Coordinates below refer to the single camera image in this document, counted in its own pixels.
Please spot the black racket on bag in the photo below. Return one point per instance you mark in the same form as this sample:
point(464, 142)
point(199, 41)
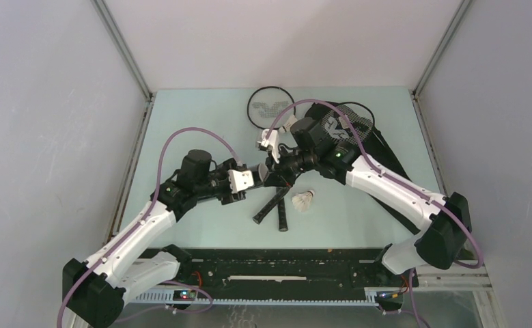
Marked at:
point(325, 143)

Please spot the left aluminium frame post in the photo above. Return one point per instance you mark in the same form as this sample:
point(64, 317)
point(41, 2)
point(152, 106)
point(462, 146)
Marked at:
point(116, 35)

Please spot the left controller board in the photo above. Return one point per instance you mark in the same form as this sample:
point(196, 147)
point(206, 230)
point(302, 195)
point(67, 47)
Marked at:
point(184, 295)

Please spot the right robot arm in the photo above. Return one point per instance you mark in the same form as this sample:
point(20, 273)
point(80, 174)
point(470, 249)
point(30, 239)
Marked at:
point(440, 223)

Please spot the white shuttlecock top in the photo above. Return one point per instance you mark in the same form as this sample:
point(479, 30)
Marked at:
point(288, 123)

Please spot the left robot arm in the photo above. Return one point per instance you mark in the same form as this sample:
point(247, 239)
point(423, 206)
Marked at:
point(98, 288)

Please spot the controller board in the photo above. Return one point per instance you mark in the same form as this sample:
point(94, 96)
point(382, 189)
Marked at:
point(184, 295)
point(388, 296)

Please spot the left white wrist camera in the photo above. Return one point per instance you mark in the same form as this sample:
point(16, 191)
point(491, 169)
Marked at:
point(240, 180)

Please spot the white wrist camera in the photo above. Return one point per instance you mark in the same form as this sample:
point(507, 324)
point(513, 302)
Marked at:
point(268, 141)
point(240, 180)

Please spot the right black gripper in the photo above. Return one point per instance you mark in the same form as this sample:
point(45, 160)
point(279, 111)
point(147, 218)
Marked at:
point(276, 175)

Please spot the aluminium frame post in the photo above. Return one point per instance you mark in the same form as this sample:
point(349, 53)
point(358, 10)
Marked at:
point(116, 35)
point(443, 44)

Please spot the right controller board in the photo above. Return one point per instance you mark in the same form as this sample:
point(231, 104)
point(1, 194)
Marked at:
point(388, 296)

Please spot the black racket bag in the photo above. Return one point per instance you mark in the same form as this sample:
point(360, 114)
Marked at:
point(373, 141)

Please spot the black racket on table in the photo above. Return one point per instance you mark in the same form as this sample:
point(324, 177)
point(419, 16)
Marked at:
point(268, 110)

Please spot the right aluminium frame post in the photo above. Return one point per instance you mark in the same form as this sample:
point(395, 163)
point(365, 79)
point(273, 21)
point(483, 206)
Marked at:
point(443, 44)

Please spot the white shuttlecock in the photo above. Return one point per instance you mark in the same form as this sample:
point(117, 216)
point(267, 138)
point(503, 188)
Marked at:
point(288, 123)
point(302, 201)

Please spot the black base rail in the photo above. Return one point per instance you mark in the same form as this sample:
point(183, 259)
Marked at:
point(286, 274)

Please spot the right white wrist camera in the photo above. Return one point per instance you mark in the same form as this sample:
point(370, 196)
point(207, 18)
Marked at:
point(268, 141)

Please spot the white shuttlecock bottom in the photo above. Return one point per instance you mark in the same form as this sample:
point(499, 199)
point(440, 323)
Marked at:
point(302, 201)

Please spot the black shuttlecock tube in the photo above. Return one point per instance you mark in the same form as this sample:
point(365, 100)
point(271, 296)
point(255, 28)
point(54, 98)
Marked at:
point(259, 173)

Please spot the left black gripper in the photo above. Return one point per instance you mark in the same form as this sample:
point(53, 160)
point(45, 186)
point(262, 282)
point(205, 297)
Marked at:
point(229, 197)

